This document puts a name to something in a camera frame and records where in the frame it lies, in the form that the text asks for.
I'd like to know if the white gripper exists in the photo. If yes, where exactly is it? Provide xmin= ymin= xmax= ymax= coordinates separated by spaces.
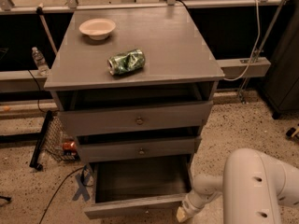
xmin=176 ymin=190 xmax=215 ymax=223

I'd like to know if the grey bottom drawer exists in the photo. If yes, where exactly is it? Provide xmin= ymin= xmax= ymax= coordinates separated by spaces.
xmin=84 ymin=155 xmax=192 ymax=219

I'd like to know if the grey drawer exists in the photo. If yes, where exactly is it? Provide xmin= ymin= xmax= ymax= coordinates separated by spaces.
xmin=76 ymin=136 xmax=201 ymax=162
xmin=84 ymin=155 xmax=192 ymax=219
xmin=59 ymin=101 xmax=213 ymax=136

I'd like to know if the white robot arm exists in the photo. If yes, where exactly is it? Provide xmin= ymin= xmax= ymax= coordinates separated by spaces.
xmin=177 ymin=148 xmax=299 ymax=224

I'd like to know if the grey middle drawer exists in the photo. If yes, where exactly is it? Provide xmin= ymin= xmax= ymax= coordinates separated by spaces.
xmin=76 ymin=136 xmax=201 ymax=162

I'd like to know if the grey top drawer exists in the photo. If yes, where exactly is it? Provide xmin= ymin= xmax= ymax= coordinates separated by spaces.
xmin=59 ymin=101 xmax=213 ymax=136

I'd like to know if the grey wooden drawer cabinet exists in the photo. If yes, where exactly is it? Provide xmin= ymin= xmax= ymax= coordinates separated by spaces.
xmin=43 ymin=6 xmax=225 ymax=173

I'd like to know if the blue tape cross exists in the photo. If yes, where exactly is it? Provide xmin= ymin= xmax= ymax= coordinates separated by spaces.
xmin=73 ymin=174 xmax=91 ymax=202

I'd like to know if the orange item in basket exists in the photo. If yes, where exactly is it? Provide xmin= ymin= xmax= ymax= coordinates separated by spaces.
xmin=62 ymin=141 xmax=77 ymax=154

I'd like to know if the black caster wheel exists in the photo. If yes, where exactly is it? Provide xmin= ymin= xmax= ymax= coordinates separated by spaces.
xmin=286 ymin=127 xmax=299 ymax=138

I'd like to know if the dark grey side cabinet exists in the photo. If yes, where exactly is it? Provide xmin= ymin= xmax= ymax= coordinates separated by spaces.
xmin=261 ymin=7 xmax=299 ymax=119

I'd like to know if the crushed green soda can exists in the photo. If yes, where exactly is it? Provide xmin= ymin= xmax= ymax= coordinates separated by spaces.
xmin=107 ymin=49 xmax=146 ymax=76

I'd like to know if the clear plastic water bottle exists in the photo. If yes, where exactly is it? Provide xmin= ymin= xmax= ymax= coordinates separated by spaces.
xmin=32 ymin=47 xmax=50 ymax=77

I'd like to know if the white paper bowl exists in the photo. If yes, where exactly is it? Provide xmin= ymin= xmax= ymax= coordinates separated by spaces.
xmin=79 ymin=19 xmax=116 ymax=40

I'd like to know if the wooden stick with black tip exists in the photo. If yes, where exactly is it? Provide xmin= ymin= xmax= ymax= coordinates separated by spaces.
xmin=36 ymin=3 xmax=58 ymax=56

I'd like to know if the black floor cable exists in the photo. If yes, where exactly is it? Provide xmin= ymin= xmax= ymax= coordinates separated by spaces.
xmin=37 ymin=166 xmax=86 ymax=224

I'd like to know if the wire mesh basket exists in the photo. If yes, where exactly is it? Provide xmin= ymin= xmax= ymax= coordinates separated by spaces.
xmin=29 ymin=111 xmax=78 ymax=171

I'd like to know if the white hanging cable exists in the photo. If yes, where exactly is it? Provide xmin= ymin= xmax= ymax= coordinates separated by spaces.
xmin=222 ymin=0 xmax=262 ymax=82

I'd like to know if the grey metal frame rail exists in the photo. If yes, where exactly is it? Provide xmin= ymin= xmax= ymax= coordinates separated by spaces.
xmin=0 ymin=57 xmax=271 ymax=93

